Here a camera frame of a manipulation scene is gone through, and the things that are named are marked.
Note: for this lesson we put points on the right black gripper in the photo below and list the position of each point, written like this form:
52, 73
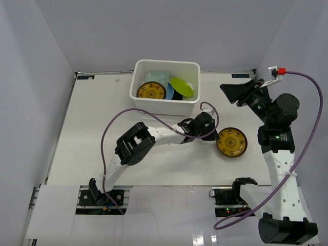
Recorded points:
233, 91

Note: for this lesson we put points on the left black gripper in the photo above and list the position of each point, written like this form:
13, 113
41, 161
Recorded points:
211, 134

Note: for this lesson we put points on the yellow patterned plate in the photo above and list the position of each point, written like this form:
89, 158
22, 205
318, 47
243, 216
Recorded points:
151, 90
232, 142

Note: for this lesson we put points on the lime green round plate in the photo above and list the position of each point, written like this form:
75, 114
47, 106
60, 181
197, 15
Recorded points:
182, 87

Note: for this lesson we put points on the blue round plate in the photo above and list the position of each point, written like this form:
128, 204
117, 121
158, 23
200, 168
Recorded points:
169, 92

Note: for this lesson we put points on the light green rectangular plate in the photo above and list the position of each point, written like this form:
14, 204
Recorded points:
158, 76

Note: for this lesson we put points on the black bowl with striped rim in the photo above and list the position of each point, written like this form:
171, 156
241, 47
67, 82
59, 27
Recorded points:
176, 96

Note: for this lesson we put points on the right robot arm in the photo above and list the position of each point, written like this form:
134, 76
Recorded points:
281, 216

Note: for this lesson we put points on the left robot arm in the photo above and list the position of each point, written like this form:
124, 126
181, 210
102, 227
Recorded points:
135, 144

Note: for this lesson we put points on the white plastic bin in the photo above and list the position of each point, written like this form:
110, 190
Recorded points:
187, 71

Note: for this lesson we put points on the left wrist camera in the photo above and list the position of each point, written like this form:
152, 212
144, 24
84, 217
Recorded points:
209, 110

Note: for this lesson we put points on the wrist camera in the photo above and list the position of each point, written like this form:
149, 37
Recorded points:
209, 110
273, 75

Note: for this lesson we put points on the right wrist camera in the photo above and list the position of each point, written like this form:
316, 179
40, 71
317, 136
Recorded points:
273, 75

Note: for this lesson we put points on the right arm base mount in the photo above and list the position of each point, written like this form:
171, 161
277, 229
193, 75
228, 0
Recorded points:
227, 204

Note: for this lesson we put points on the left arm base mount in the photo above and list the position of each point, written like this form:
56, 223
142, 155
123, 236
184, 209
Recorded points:
92, 201

